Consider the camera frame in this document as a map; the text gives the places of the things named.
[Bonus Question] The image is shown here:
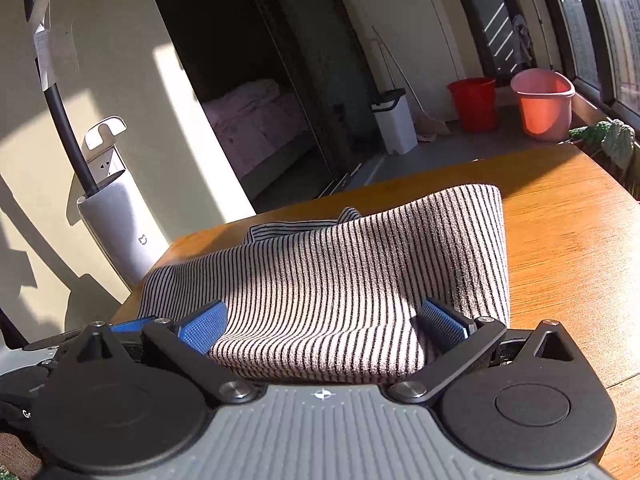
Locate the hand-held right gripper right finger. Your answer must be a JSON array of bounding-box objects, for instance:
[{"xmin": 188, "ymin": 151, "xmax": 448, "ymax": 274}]
[{"xmin": 389, "ymin": 297, "xmax": 576, "ymax": 403}]

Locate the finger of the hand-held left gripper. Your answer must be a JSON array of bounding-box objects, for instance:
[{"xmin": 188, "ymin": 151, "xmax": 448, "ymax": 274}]
[{"xmin": 109, "ymin": 315, "xmax": 159, "ymax": 336}]

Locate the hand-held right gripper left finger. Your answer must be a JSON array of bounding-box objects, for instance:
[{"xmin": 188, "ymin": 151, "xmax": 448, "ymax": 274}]
[{"xmin": 75, "ymin": 299, "xmax": 258, "ymax": 406}]

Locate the white cylindrical floor washer dock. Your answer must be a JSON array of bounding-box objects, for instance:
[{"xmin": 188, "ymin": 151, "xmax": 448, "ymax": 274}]
[{"xmin": 76, "ymin": 169, "xmax": 173, "ymax": 291}]

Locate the broom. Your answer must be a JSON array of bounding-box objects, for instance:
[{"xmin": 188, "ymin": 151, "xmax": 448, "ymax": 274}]
[{"xmin": 372, "ymin": 25, "xmax": 451, "ymax": 142}]

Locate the white trash bin black lid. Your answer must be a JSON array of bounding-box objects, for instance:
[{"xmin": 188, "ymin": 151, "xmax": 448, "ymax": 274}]
[{"xmin": 370, "ymin": 88, "xmax": 418, "ymax": 155}]

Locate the bed with pink bedding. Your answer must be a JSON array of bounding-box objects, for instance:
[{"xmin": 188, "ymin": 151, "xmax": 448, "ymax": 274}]
[{"xmin": 200, "ymin": 79, "xmax": 313, "ymax": 181}]

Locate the red bucket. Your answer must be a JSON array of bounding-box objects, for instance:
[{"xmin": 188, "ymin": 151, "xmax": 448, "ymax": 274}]
[{"xmin": 446, "ymin": 77, "xmax": 499, "ymax": 132}]

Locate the pink bucket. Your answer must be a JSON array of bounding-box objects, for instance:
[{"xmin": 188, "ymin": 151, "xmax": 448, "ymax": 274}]
[{"xmin": 510, "ymin": 69, "xmax": 576, "ymax": 142}]

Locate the green cloth toy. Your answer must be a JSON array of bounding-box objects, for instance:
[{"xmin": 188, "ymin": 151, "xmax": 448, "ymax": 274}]
[{"xmin": 569, "ymin": 119, "xmax": 637, "ymax": 171}]

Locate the cloth hanging by door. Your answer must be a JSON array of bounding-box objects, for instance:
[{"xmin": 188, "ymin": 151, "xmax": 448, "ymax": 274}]
[{"xmin": 511, "ymin": 14, "xmax": 536, "ymax": 68}]

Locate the dark framed glass door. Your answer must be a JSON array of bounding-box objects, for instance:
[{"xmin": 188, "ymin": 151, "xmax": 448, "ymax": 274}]
[{"xmin": 446, "ymin": 0, "xmax": 533, "ymax": 78}]

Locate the mop pole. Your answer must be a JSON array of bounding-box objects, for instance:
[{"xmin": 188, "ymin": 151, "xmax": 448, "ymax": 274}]
[{"xmin": 517, "ymin": 0, "xmax": 555, "ymax": 70}]

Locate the black window frame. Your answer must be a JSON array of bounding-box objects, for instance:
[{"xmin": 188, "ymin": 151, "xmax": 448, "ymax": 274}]
[{"xmin": 530, "ymin": 0, "xmax": 640, "ymax": 126}]

